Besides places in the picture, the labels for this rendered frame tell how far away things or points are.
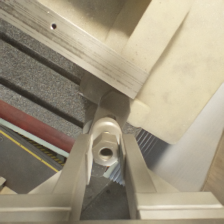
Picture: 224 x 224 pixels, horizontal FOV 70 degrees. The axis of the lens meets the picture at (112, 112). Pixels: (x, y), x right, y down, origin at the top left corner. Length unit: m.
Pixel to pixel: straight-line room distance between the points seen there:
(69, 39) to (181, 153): 0.46
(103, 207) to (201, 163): 1.33
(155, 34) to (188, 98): 0.12
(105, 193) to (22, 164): 0.81
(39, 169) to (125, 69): 1.09
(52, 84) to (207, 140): 0.47
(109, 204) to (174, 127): 1.54
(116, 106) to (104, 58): 0.06
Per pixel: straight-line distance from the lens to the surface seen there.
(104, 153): 0.16
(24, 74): 0.48
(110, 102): 0.19
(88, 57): 0.18
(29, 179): 1.28
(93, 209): 1.80
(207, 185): 0.62
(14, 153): 1.22
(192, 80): 0.27
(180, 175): 0.58
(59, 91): 0.45
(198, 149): 0.56
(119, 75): 0.17
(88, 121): 0.31
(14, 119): 0.54
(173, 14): 0.20
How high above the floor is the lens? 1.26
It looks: 76 degrees down
